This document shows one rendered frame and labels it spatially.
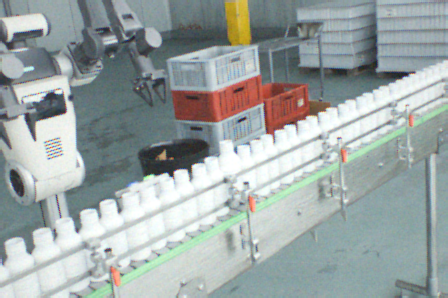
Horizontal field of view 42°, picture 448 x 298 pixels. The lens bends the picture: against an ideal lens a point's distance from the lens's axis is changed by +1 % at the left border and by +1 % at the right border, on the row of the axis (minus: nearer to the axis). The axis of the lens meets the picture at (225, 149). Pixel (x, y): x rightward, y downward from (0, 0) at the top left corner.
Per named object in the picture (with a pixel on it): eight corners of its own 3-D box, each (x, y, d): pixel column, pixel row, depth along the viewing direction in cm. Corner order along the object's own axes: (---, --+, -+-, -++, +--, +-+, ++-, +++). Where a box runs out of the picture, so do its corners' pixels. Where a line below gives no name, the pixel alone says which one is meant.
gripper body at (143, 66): (166, 74, 184) (157, 52, 184) (145, 78, 175) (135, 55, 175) (153, 82, 187) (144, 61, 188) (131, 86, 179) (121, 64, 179)
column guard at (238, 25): (242, 58, 1164) (236, 1, 1132) (227, 57, 1191) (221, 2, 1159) (255, 54, 1191) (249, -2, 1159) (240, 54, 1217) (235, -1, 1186)
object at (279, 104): (269, 126, 466) (266, 100, 460) (230, 122, 493) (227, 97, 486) (310, 108, 509) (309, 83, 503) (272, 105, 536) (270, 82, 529)
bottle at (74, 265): (95, 285, 134) (82, 218, 130) (71, 297, 131) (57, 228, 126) (81, 277, 139) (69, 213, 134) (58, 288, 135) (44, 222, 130)
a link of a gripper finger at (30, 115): (46, 137, 151) (33, 102, 151) (19, 145, 148) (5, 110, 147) (41, 141, 157) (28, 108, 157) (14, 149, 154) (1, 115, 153)
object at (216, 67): (213, 91, 399) (209, 59, 392) (168, 90, 423) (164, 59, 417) (261, 74, 445) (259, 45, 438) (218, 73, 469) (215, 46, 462)
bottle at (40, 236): (36, 304, 129) (20, 235, 125) (57, 290, 134) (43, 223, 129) (54, 309, 126) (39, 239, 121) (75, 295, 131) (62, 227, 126)
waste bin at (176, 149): (184, 264, 353) (169, 164, 335) (137, 247, 384) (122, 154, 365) (234, 235, 384) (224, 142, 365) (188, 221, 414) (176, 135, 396)
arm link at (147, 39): (133, 23, 186) (111, 27, 180) (153, 7, 177) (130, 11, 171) (149, 58, 186) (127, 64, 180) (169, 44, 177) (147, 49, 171)
